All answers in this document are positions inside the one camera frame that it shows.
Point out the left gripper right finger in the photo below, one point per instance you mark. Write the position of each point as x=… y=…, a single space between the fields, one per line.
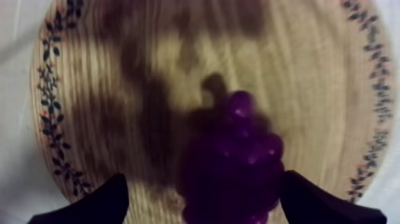
x=309 y=203

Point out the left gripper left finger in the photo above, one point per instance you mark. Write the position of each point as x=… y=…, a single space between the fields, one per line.
x=103 y=206

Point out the purple toy grapes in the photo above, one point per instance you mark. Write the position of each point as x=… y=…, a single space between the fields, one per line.
x=232 y=165

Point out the round wooden board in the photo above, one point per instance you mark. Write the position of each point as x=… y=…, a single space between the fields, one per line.
x=312 y=103

